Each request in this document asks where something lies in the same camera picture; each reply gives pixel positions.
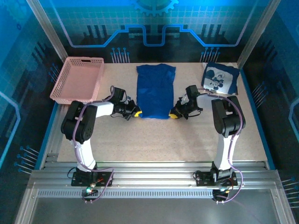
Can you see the plain blue t-shirt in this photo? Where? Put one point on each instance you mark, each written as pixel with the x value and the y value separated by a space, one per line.
pixel 154 93

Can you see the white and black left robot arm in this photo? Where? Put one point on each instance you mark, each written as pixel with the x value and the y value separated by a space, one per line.
pixel 81 121

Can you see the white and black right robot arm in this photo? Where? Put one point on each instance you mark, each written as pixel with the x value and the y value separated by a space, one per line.
pixel 227 116

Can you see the folded dark and white t-shirt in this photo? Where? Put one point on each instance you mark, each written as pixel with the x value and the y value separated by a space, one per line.
pixel 205 88

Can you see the folded cartoon mouse print t-shirt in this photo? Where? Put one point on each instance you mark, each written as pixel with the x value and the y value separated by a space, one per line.
pixel 219 77

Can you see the pink perforated plastic basket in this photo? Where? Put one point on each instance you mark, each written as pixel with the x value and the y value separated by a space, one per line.
pixel 77 77

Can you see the left circuit board with LEDs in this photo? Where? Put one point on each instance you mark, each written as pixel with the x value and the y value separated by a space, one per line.
pixel 90 191

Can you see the circuit board with leds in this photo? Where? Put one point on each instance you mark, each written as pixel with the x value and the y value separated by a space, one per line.
pixel 220 193
pixel 90 191

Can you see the right circuit board with LEDs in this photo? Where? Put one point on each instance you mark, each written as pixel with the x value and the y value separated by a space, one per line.
pixel 220 193

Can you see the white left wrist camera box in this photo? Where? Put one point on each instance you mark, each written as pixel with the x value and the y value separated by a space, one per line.
pixel 128 100

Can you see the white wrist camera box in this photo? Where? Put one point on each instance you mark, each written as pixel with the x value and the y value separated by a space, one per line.
pixel 183 98
pixel 128 100

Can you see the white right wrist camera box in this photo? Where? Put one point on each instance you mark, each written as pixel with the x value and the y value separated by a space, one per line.
pixel 183 98

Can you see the aluminium frame rail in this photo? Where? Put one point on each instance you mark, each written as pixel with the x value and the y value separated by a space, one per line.
pixel 151 172

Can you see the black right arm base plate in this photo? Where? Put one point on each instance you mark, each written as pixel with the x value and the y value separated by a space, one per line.
pixel 203 178

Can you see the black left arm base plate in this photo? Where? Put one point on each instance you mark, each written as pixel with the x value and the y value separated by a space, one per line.
pixel 105 178

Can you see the aluminium frame post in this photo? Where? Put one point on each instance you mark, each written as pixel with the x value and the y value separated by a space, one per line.
pixel 257 32
pixel 46 28

